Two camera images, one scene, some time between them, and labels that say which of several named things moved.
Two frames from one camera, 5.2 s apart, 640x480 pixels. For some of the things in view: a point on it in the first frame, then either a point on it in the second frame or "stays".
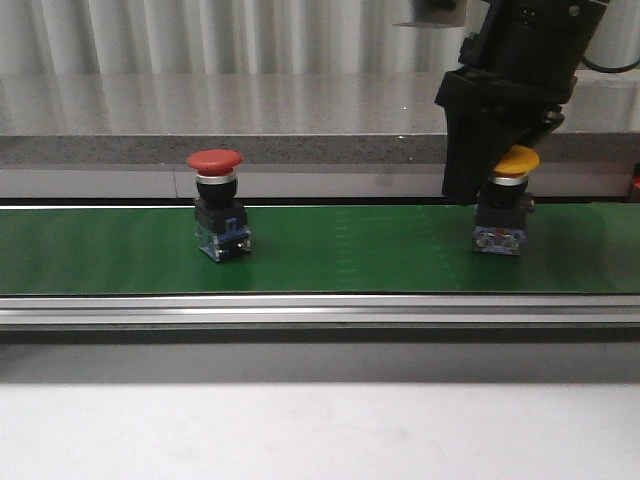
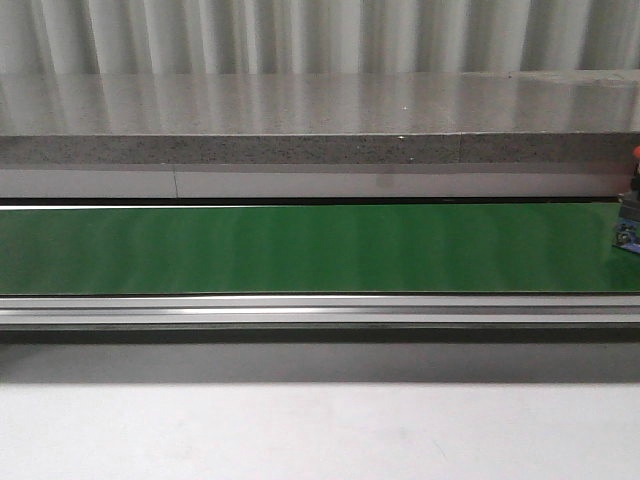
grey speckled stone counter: x=281 y=118 stays
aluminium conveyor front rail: x=319 y=311 stays
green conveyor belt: x=568 y=249 stays
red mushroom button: x=219 y=217 to x=627 y=230
